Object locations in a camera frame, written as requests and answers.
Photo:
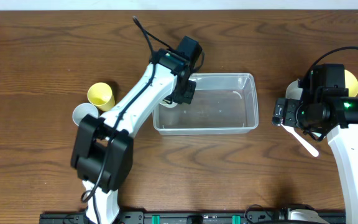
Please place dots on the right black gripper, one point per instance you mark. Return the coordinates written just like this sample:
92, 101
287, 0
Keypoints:
281, 112

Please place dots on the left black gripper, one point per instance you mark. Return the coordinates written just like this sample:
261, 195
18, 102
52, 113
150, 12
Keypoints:
184, 93

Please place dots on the white plastic cup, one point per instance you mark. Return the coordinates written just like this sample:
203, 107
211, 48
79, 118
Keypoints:
168, 104

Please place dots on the grey plastic bowl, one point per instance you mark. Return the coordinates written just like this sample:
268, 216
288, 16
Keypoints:
293, 91

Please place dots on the clear plastic storage box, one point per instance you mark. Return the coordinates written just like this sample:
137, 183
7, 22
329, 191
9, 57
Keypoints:
223, 103

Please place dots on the yellow plastic bowl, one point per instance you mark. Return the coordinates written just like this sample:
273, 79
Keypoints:
351, 83

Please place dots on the yellow plastic cup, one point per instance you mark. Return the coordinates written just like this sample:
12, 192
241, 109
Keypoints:
101, 95

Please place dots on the grey plastic cup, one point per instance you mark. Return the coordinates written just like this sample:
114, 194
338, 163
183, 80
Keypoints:
82, 110

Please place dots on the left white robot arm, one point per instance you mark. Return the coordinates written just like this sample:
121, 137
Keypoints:
104, 146

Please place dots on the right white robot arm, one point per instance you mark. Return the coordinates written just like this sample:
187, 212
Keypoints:
324, 105

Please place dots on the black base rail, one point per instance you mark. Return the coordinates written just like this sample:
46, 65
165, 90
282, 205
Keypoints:
160, 218

